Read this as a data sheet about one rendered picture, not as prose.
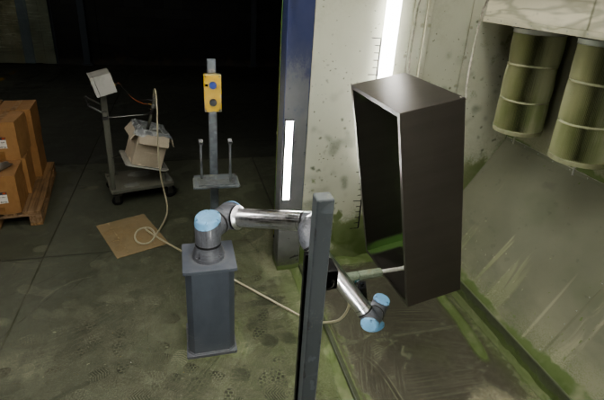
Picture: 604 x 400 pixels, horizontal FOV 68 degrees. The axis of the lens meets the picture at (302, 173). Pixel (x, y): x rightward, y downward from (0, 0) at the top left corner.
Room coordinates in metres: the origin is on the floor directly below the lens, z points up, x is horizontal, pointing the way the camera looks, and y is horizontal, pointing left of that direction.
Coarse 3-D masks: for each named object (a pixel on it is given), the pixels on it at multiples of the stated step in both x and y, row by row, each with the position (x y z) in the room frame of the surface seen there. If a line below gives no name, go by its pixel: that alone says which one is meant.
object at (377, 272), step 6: (366, 270) 2.29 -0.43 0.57; (372, 270) 2.29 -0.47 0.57; (378, 270) 2.30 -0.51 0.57; (384, 270) 2.31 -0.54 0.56; (390, 270) 2.32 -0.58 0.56; (396, 270) 2.33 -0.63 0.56; (402, 270) 2.34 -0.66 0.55; (354, 276) 2.23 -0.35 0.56; (360, 276) 2.24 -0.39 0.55; (366, 276) 2.25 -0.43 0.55; (372, 276) 2.27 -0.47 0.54; (378, 276) 2.28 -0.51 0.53; (354, 282) 2.25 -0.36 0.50
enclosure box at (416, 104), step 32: (352, 96) 2.59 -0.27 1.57; (384, 96) 2.30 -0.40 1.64; (416, 96) 2.23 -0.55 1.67; (448, 96) 2.17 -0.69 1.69; (384, 128) 2.67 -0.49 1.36; (416, 128) 2.06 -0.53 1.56; (448, 128) 2.11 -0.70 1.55; (384, 160) 2.68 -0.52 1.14; (416, 160) 2.07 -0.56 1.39; (448, 160) 2.12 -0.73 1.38; (384, 192) 2.70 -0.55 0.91; (416, 192) 2.08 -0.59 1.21; (448, 192) 2.14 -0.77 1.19; (384, 224) 2.71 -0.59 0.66; (416, 224) 2.09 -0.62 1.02; (448, 224) 2.15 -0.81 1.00; (384, 256) 2.59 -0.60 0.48; (416, 256) 2.10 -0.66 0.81; (448, 256) 2.16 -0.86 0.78; (416, 288) 2.11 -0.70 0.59; (448, 288) 2.18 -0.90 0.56
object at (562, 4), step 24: (504, 0) 3.24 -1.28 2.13; (528, 0) 3.02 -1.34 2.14; (552, 0) 2.84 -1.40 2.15; (576, 0) 2.67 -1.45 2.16; (600, 0) 2.52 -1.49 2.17; (504, 24) 3.17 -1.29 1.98; (528, 24) 2.96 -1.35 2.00; (552, 24) 2.79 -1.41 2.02; (576, 24) 2.62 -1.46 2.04; (600, 24) 2.48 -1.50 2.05
